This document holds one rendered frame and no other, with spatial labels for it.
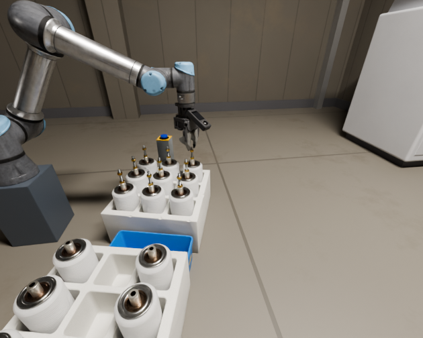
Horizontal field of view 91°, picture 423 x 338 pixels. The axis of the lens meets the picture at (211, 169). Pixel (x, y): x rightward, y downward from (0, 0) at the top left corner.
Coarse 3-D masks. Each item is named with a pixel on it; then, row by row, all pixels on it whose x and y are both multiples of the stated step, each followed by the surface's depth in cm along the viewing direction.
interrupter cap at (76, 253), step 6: (78, 240) 61; (84, 240) 61; (60, 246) 59; (78, 246) 59; (84, 246) 59; (60, 252) 57; (66, 252) 58; (78, 252) 57; (60, 258) 56; (66, 258) 56; (72, 258) 56
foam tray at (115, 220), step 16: (208, 176) 106; (208, 192) 109; (112, 208) 85; (112, 224) 84; (128, 224) 83; (144, 224) 82; (160, 224) 81; (176, 224) 80; (192, 224) 79; (112, 240) 89
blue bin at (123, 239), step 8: (120, 232) 82; (128, 232) 82; (136, 232) 81; (144, 232) 81; (120, 240) 82; (128, 240) 84; (136, 240) 83; (144, 240) 83; (152, 240) 82; (160, 240) 82; (168, 240) 81; (176, 240) 81; (184, 240) 80; (192, 240) 78; (176, 248) 83; (184, 248) 82
